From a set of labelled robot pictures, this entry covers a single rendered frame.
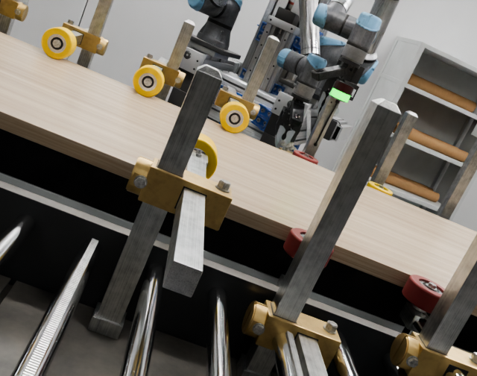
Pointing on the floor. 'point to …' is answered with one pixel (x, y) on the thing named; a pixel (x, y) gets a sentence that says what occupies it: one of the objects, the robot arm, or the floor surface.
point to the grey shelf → (428, 116)
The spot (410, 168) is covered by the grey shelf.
